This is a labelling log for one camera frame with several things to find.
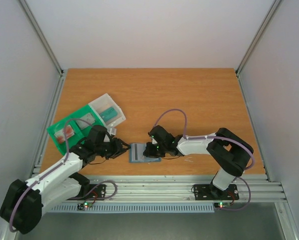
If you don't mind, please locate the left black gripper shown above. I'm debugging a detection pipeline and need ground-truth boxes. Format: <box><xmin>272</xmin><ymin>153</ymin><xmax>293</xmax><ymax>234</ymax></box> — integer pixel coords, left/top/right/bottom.
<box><xmin>96</xmin><ymin>137</ymin><xmax>131</xmax><ymax>160</ymax></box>

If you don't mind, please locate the teal card holder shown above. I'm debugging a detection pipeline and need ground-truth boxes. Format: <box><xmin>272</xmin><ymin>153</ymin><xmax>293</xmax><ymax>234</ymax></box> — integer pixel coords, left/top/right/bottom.
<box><xmin>129</xmin><ymin>143</ymin><xmax>162</xmax><ymax>164</ymax></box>

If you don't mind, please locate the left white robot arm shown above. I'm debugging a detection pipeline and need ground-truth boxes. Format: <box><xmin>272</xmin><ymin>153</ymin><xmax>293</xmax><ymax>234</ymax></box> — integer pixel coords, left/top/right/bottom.
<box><xmin>0</xmin><ymin>125</ymin><xmax>131</xmax><ymax>234</ymax></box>

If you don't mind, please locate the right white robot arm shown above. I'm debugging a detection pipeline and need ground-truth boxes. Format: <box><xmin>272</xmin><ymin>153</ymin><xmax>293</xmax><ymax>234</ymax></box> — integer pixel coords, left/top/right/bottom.
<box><xmin>143</xmin><ymin>125</ymin><xmax>255</xmax><ymax>200</ymax></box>

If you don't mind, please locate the teal card in bin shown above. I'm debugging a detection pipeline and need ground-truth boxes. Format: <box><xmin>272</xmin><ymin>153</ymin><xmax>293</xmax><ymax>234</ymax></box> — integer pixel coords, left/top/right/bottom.
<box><xmin>99</xmin><ymin>106</ymin><xmax>118</xmax><ymax>122</ymax></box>

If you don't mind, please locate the grey card in tray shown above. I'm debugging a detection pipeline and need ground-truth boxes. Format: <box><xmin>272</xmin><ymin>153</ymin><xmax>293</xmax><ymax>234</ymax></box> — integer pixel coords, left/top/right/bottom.
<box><xmin>76</xmin><ymin>112</ymin><xmax>95</xmax><ymax>130</ymax></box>

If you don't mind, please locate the red white card in tray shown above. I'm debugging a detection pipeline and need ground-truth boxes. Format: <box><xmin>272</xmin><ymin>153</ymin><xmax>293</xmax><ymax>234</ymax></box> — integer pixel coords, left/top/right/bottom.
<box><xmin>54</xmin><ymin>125</ymin><xmax>75</xmax><ymax>144</ymax></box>

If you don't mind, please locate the white translucent plastic bin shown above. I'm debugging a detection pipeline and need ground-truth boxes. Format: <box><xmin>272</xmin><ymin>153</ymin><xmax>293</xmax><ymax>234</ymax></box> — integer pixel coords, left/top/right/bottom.
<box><xmin>88</xmin><ymin>93</ymin><xmax>126</xmax><ymax>128</ymax></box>

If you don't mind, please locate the green plastic tray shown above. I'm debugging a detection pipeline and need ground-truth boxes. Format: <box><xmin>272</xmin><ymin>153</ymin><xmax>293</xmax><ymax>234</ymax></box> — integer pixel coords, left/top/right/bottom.
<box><xmin>47</xmin><ymin>105</ymin><xmax>105</xmax><ymax>155</ymax></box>

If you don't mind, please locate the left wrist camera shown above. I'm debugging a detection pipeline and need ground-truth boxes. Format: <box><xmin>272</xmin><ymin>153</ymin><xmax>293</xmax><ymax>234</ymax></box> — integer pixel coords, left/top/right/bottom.
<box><xmin>107</xmin><ymin>127</ymin><xmax>117</xmax><ymax>136</ymax></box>

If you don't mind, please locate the aluminium front rail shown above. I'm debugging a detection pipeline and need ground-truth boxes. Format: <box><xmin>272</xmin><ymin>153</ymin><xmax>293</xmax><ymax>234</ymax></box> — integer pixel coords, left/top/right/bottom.
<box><xmin>12</xmin><ymin>164</ymin><xmax>288</xmax><ymax>203</ymax></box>

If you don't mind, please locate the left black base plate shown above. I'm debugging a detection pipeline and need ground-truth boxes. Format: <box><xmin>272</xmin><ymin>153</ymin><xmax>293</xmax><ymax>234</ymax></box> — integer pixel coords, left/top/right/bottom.
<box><xmin>69</xmin><ymin>184</ymin><xmax>106</xmax><ymax>200</ymax></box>

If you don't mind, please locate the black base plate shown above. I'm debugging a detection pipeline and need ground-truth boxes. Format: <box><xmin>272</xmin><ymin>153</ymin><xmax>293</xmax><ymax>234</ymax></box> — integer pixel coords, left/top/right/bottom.
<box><xmin>191</xmin><ymin>183</ymin><xmax>240</xmax><ymax>201</ymax></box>
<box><xmin>69</xmin><ymin>184</ymin><xmax>106</xmax><ymax>200</ymax></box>

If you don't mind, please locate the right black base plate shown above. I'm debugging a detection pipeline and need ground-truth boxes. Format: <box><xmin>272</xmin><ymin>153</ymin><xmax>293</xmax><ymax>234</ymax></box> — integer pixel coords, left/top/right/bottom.
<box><xmin>191</xmin><ymin>183</ymin><xmax>240</xmax><ymax>201</ymax></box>

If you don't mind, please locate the grey slotted cable duct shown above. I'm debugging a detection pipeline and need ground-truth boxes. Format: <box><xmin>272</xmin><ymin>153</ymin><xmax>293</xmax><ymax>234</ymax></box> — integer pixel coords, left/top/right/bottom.
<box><xmin>49</xmin><ymin>202</ymin><xmax>215</xmax><ymax>214</ymax></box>

